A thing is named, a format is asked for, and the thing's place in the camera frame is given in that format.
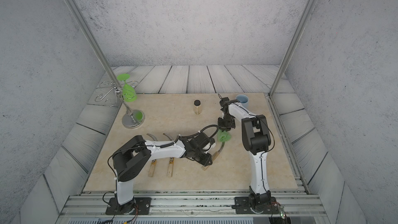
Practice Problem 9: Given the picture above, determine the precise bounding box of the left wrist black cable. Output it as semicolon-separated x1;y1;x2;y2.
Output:
178;124;220;141

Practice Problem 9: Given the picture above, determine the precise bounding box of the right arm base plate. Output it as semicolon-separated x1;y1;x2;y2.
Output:
231;197;280;215

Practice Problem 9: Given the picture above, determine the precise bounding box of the silver metal glass rack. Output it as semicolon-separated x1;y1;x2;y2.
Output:
94;81;145;129

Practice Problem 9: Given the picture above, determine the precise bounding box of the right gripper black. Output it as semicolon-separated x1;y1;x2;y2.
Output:
218;116;235;132

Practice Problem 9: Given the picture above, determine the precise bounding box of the light blue ceramic mug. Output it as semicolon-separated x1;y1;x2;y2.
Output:
236;94;249;108

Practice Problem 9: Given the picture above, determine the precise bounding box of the right aluminium corner post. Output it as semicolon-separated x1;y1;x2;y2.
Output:
268;0;317;98

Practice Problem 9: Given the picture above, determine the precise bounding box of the green plastic wine glass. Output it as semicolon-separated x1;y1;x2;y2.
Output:
117;74;139;102

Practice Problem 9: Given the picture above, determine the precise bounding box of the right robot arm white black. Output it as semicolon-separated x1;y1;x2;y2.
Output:
218;97;274;214

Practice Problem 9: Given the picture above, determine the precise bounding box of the sickle wooden handle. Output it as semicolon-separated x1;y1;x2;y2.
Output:
202;142;225;171
163;133;175;178
146;133;158;178

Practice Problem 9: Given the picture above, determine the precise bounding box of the green microfiber rag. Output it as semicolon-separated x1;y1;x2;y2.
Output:
217;130;231;143

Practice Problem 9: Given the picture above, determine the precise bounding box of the aluminium rail frame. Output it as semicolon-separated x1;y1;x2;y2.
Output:
55;190;331;224

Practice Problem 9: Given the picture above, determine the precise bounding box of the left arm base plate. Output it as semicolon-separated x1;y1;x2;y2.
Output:
105;196;152;216

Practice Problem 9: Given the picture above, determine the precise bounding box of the aluminium corner post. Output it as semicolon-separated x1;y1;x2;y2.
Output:
268;0;317;98
64;0;121;87

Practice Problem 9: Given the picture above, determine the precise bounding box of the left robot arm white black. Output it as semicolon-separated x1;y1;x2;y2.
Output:
110;132;216;206

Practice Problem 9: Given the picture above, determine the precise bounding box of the left aluminium corner post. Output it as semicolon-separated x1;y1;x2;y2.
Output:
64;0;121;87

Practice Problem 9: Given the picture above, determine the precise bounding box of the small jar black lid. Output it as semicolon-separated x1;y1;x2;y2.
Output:
194;100;202;115

